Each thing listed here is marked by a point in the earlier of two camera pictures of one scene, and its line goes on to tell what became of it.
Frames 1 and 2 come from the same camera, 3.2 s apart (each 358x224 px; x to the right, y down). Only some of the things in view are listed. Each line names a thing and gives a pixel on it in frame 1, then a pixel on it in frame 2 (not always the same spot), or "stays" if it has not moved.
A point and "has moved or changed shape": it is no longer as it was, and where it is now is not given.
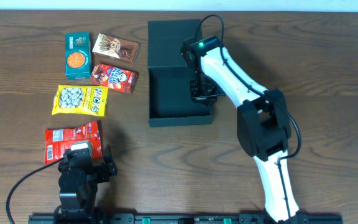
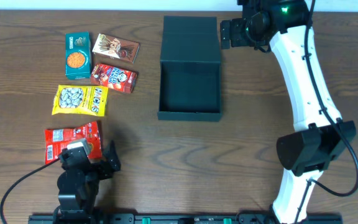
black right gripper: x=202 y=94 to x=225 y=35
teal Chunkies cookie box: x=78 y=55 stays
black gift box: x=170 y=103 has moved or changed shape
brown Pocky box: x=115 y=48 stays
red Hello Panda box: x=112 y=78 stays
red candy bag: x=58 y=140 stays
